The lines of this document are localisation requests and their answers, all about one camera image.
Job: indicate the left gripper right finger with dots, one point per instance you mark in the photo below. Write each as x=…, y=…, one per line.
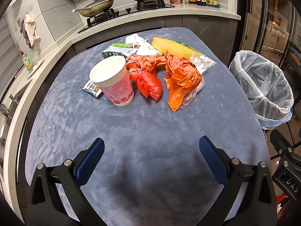
x=258, y=206

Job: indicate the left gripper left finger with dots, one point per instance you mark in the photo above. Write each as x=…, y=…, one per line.
x=44, y=205

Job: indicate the oatmeal snack packet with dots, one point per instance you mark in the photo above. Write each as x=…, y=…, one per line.
x=92, y=89

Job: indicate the clear plastic bag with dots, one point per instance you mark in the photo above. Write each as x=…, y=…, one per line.
x=202, y=63

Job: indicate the orange plastic bag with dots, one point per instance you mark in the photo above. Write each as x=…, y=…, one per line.
x=182, y=77

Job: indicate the pink paper cup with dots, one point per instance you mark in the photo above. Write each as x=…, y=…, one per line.
x=111, y=76

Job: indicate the red plastic bag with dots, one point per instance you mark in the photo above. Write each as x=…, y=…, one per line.
x=147, y=84

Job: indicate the yellow sponge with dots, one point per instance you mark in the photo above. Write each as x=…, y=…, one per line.
x=173, y=48

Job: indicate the green carton box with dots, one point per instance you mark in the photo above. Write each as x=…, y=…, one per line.
x=119, y=49

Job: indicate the orange wrapper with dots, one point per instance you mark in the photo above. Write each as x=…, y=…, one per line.
x=138, y=63

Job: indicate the white tissue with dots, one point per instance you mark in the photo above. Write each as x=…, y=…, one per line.
x=144, y=48

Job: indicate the trash bin with white liner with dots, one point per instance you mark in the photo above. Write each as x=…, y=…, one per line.
x=265, y=86

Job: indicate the sink faucet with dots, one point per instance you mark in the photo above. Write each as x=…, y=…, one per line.
x=8, y=112

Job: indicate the blue-grey table cloth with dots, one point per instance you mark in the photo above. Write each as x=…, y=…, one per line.
x=152, y=171

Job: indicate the green dish soap bottle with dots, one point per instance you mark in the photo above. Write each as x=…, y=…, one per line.
x=27, y=61

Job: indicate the hanging pink towel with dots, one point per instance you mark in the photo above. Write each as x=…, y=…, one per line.
x=28, y=30

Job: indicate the blue tray with jars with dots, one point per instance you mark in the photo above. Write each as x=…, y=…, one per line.
x=213, y=3

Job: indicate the steel frying pan with lid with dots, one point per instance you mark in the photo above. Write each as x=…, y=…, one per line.
x=96, y=7

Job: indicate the black gas stove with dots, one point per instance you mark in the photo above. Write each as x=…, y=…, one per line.
x=113, y=13

